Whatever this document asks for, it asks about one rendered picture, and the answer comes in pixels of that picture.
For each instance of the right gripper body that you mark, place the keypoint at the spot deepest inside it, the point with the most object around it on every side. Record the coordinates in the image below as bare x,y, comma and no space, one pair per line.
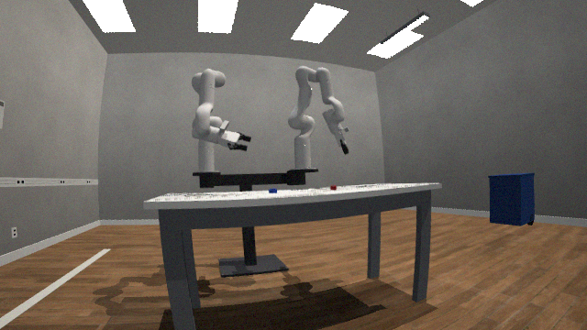
228,137

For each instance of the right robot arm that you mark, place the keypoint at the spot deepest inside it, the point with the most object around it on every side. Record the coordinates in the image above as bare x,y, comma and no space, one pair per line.
207,135

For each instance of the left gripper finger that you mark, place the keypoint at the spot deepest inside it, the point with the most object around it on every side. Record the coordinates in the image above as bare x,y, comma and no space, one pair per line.
345,150

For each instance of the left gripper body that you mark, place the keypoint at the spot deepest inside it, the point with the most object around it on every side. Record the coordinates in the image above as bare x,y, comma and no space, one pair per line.
339,137

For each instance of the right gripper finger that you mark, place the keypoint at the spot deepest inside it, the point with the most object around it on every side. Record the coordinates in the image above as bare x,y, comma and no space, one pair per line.
245,138
237,146

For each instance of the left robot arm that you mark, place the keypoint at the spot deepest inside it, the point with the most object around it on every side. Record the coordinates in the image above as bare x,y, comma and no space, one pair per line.
305,123

